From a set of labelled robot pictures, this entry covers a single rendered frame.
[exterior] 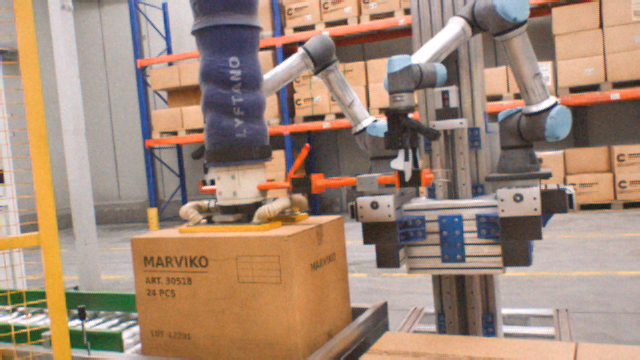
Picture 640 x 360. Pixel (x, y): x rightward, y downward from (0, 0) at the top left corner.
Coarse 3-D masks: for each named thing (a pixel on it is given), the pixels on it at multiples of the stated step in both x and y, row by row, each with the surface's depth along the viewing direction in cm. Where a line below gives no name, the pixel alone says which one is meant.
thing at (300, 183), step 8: (296, 176) 191; (304, 176) 185; (312, 176) 184; (320, 176) 189; (296, 184) 187; (304, 184) 186; (312, 184) 184; (296, 192) 186; (304, 192) 185; (312, 192) 184
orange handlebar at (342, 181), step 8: (344, 176) 185; (384, 176) 176; (392, 176) 174; (432, 176) 171; (264, 184) 194; (272, 184) 192; (280, 184) 191; (288, 184) 189; (320, 184) 184; (328, 184) 183; (336, 184) 182; (344, 184) 181; (352, 184) 180; (208, 192) 203
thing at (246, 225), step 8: (208, 216) 195; (248, 216) 188; (192, 224) 196; (200, 224) 195; (208, 224) 193; (216, 224) 191; (224, 224) 190; (232, 224) 188; (240, 224) 187; (248, 224) 185; (256, 224) 184; (264, 224) 184; (272, 224) 185; (280, 224) 189; (184, 232) 195; (192, 232) 193
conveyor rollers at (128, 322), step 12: (0, 312) 281; (12, 312) 285; (24, 312) 281; (36, 312) 277; (48, 312) 273; (72, 312) 272; (96, 312) 265; (108, 312) 268; (36, 324) 256; (48, 324) 252; (72, 324) 250; (84, 324) 246; (96, 324) 250; (108, 324) 245; (120, 324) 249; (132, 324) 244; (132, 336) 230; (132, 348) 208
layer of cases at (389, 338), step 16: (384, 336) 199; (400, 336) 197; (416, 336) 196; (432, 336) 194; (448, 336) 193; (464, 336) 191; (368, 352) 185; (384, 352) 183; (400, 352) 182; (416, 352) 181; (432, 352) 180; (448, 352) 179; (464, 352) 178; (480, 352) 176; (496, 352) 175; (512, 352) 174; (528, 352) 173; (544, 352) 172; (560, 352) 171; (576, 352) 170; (592, 352) 169; (608, 352) 168; (624, 352) 167
